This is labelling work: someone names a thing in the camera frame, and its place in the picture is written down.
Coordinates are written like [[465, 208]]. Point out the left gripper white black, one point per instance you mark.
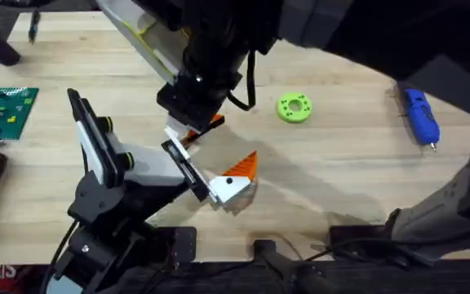
[[153, 165]]

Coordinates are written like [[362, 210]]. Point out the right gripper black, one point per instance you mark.
[[206, 69]]

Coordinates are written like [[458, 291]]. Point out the orange ribbed wedge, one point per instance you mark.
[[202, 131]]

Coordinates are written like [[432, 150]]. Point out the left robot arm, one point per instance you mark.
[[108, 253]]

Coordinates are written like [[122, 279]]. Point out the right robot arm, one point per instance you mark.
[[402, 36]]

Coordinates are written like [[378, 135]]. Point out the blue electric screwdriver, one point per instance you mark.
[[420, 116]]

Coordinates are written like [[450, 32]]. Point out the left wrist upright flat plate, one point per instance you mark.
[[94, 143]]

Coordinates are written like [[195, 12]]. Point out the wrist upright flat plate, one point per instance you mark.
[[94, 143], [149, 38]]

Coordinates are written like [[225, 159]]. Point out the right wrist upright flat plate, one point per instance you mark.
[[149, 38]]

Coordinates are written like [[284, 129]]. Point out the green disc with holes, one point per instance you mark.
[[294, 107]]

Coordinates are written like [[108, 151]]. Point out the small dark hand tool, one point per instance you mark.
[[34, 26]]

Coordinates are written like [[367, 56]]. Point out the green board with toy blocks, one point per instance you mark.
[[2, 114]]

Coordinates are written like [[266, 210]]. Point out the black rail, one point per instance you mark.
[[382, 279]]

